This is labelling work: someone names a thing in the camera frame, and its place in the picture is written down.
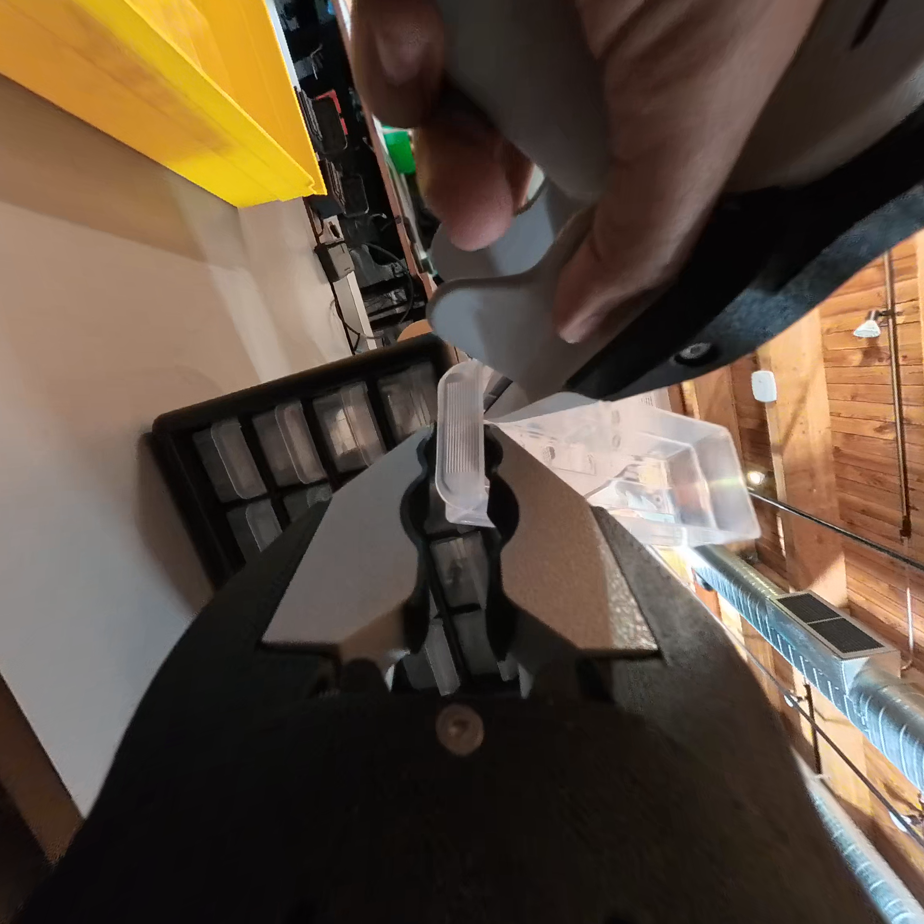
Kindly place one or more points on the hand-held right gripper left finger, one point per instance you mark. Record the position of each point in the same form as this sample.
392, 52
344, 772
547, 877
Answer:
354, 570

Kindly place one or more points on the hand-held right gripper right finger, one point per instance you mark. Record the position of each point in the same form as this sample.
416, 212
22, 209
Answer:
556, 556

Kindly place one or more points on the clear plastic drawer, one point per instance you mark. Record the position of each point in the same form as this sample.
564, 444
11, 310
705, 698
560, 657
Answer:
650, 462

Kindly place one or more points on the black drawer cabinet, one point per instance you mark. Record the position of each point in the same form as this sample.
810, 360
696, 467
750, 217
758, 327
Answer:
180, 433

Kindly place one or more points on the white desk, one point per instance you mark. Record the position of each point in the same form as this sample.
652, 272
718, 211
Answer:
108, 433

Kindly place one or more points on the person's left hand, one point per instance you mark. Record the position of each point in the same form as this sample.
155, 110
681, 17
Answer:
664, 144

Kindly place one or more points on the rows of small cabinet drawers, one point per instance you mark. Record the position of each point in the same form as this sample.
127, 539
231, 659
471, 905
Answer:
289, 440

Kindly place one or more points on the black vent grille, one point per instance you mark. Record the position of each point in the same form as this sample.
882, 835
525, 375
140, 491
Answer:
837, 624

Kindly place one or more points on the black equipment shelf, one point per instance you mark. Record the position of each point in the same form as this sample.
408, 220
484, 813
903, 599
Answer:
339, 180

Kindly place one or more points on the green container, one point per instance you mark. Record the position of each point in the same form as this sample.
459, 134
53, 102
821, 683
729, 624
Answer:
398, 148

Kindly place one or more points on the yellow plastic bin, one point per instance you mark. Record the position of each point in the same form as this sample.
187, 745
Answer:
180, 86

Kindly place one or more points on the wall lamp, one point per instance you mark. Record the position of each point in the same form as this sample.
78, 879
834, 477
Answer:
870, 326

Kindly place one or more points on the white wall sensor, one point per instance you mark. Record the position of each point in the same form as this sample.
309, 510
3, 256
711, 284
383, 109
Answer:
764, 386

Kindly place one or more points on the silver ventilation duct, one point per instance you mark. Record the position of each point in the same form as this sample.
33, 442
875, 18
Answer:
873, 700

